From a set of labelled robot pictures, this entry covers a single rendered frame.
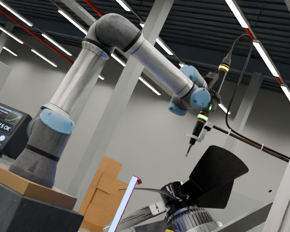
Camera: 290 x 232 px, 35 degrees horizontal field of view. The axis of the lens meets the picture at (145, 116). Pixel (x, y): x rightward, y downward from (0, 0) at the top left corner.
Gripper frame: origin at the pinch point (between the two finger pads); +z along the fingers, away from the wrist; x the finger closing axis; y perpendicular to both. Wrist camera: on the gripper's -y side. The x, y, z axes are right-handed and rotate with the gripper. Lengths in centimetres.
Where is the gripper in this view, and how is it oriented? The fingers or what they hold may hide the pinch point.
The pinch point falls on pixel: (213, 100)
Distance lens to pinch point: 212.5
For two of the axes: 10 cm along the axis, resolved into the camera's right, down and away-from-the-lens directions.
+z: 4.1, 3.3, 8.5
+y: -4.1, 9.0, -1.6
